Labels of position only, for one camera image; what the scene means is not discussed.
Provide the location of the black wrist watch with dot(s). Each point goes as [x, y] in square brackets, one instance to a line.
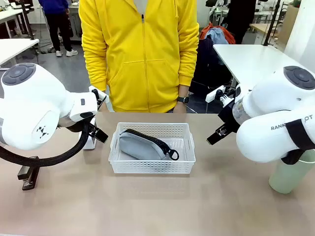
[183, 99]

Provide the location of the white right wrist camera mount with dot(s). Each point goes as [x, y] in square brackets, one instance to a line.
[214, 94]

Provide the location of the large white table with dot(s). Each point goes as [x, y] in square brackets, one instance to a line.
[248, 59]

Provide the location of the white perforated plastic basket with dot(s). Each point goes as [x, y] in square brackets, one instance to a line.
[150, 167]

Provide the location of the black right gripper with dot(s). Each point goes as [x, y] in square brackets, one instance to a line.
[227, 114]

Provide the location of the orange and blue clothing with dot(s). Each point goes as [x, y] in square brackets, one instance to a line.
[217, 34]

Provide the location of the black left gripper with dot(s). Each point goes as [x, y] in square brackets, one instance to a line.
[92, 124]

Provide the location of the person in yellow hoodie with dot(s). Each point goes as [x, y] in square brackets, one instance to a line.
[142, 61]

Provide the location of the person left forearm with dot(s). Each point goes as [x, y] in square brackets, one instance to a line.
[188, 71]

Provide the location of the pale green cup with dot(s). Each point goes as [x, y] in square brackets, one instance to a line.
[288, 177]

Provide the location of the person in black clothes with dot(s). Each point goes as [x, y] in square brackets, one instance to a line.
[241, 17]

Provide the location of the person right forearm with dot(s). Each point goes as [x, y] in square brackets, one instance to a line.
[96, 71]

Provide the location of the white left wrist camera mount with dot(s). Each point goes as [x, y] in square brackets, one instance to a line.
[99, 94]

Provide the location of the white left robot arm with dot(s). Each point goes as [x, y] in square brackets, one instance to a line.
[37, 105]

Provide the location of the person in blue top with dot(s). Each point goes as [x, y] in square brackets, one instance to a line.
[57, 22]

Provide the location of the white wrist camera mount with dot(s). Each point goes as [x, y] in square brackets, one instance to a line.
[99, 94]
[214, 94]

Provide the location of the grey zippered pencil case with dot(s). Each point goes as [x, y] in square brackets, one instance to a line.
[140, 147]

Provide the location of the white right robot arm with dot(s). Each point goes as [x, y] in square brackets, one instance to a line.
[270, 118]

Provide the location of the white panel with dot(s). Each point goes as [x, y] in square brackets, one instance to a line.
[301, 32]

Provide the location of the black deli stapler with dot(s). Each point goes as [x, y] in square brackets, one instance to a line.
[28, 175]

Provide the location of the black chair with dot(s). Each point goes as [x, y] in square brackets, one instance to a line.
[209, 68]

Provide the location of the person left hand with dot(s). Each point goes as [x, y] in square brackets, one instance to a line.
[179, 108]

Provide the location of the white table with black legs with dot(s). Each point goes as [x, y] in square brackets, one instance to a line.
[14, 49]

